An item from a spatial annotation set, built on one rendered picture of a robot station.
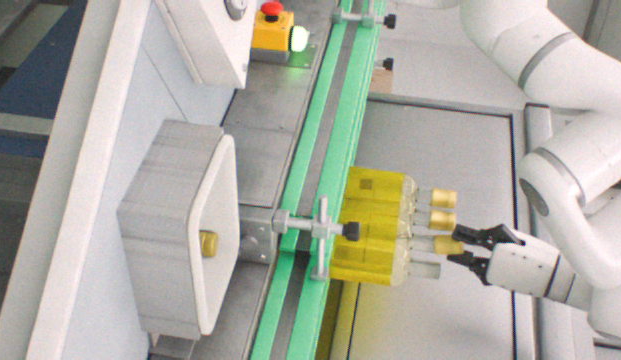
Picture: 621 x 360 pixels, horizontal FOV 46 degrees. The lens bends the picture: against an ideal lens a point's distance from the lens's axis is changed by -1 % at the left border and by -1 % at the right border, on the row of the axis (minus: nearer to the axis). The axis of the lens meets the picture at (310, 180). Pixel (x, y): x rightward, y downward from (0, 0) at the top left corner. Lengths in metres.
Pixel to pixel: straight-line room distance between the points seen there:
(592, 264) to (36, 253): 0.62
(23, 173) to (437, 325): 0.93
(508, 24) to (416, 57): 6.72
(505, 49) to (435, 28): 6.88
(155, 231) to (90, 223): 0.09
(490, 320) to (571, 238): 0.50
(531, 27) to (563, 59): 0.05
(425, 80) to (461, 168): 5.59
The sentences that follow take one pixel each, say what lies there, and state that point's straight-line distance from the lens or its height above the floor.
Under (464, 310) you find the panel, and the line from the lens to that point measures 1.36.
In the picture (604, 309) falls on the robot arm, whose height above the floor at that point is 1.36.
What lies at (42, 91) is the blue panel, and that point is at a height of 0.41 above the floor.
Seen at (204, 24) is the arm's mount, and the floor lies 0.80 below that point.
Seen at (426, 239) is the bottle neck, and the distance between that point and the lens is 1.27.
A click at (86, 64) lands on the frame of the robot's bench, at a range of 0.92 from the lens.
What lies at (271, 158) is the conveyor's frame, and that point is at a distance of 1.18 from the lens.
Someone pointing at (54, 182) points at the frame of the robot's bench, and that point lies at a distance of 0.88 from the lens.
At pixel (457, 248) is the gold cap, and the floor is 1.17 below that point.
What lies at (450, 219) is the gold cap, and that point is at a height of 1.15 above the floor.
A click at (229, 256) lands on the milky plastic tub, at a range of 1.07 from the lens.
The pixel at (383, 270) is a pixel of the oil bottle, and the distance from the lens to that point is 1.21.
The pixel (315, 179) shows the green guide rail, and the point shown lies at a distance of 1.17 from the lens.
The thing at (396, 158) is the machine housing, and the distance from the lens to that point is 1.68.
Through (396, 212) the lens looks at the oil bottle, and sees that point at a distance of 1.28.
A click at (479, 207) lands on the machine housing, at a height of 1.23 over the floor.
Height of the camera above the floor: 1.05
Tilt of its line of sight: 6 degrees down
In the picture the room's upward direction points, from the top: 98 degrees clockwise
